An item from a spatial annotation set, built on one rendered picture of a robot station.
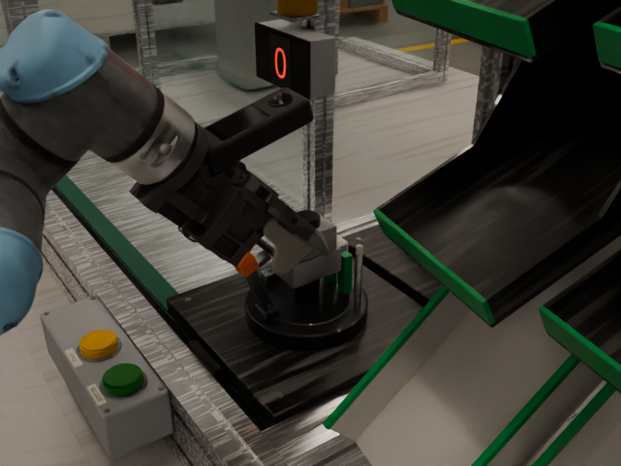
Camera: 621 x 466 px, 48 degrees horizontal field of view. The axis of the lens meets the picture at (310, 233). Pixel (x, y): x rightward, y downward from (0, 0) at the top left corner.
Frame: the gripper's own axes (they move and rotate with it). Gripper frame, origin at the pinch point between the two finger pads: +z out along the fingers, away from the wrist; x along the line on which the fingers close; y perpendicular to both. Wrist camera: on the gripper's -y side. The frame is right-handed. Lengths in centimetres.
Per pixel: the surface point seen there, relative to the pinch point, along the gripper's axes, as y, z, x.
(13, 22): 0, -5, -105
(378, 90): -43, 68, -81
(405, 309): 0.4, 13.8, 6.0
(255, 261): 5.8, -4.8, 1.0
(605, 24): -14.4, -27.2, 35.5
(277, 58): -15.4, -3.7, -19.5
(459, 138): -40, 67, -49
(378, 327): 3.9, 10.5, 6.9
